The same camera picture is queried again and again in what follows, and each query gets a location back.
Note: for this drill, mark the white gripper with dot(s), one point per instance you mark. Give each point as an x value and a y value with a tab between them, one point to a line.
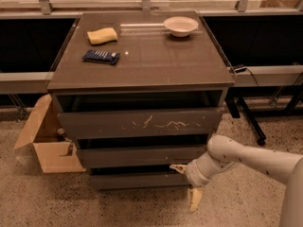
193	174

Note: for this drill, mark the grey bottom drawer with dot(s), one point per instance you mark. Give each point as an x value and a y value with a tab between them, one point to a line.
138	180

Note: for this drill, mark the grey drawer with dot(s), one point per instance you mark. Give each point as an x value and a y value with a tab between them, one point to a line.
150	156
138	180
118	124

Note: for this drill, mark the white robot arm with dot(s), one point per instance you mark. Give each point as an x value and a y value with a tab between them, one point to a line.
223	152

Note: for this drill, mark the grey middle drawer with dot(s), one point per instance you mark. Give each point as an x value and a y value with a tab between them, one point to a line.
150	156

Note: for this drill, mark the grey top drawer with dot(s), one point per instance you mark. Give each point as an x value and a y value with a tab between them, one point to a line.
118	124

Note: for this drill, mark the grey drawer cabinet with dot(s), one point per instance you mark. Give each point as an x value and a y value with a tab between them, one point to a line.
155	71

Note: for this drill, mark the open cardboard box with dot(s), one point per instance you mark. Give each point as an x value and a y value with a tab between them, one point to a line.
40	132

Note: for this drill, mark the black stand with wheel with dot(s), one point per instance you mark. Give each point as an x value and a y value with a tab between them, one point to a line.
233	103

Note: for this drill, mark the bottle inside cardboard box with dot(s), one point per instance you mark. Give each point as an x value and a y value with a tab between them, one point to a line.
61	134

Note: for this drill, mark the white bowl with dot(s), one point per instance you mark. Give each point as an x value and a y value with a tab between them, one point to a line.
179	26

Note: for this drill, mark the blue snack packet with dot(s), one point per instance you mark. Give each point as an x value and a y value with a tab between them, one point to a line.
101	57

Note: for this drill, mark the yellow sponge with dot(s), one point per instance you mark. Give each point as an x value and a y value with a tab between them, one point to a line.
102	36

